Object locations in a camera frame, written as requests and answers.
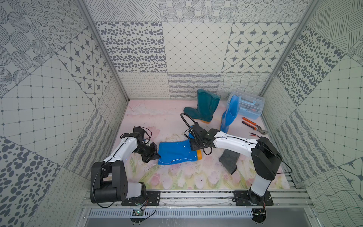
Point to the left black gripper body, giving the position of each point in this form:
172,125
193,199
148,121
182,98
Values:
153,150

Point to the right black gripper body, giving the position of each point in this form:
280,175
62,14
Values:
196,144

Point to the blue rubber boot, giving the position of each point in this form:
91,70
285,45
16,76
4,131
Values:
177,152
230,114

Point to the grey microfibre cloth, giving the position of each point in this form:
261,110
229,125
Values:
229,160

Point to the green rubber boot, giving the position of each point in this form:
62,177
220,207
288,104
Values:
206,106

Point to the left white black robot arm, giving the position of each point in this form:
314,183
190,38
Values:
109,181

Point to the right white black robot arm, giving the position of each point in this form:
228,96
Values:
266,159

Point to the light blue plastic toolbox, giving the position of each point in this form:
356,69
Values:
250,105

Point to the white ventilation grille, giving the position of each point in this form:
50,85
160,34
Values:
173,213

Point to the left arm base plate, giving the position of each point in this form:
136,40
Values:
152,198

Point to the aluminium mounting rail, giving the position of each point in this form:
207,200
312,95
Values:
225,198

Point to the orange handled pliers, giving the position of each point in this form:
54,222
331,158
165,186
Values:
254,126

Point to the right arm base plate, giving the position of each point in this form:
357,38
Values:
248,198

